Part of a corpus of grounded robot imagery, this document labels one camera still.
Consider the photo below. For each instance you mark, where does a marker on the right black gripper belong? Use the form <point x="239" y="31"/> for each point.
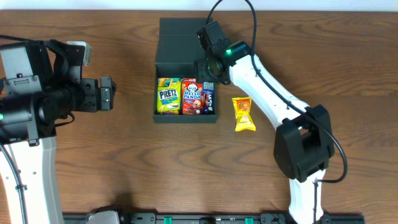
<point x="203" y="38"/>

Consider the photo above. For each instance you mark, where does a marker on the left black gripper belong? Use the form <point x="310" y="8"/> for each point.
<point x="90" y="94"/>

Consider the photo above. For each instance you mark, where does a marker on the small blue candy box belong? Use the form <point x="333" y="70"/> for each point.
<point x="208" y="88"/>

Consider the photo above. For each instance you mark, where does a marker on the blue Dairy Milk bar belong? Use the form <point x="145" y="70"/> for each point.
<point x="208" y="101"/>

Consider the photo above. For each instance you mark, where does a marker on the red Hello Panda box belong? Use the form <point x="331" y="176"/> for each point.
<point x="192" y="97"/>

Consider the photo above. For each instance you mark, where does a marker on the dark green box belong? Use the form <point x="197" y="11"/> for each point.
<point x="177" y="50"/>

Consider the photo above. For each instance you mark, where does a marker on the green Pretz box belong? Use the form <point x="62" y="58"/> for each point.
<point x="168" y="95"/>

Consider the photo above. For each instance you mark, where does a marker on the large yellow snack packet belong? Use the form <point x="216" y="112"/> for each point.
<point x="242" y="107"/>

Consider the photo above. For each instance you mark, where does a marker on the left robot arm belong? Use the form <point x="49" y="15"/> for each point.
<point x="44" y="87"/>

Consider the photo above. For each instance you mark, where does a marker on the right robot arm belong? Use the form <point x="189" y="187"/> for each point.
<point x="301" y="149"/>

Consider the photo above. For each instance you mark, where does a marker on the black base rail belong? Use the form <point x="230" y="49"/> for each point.
<point x="205" y="218"/>

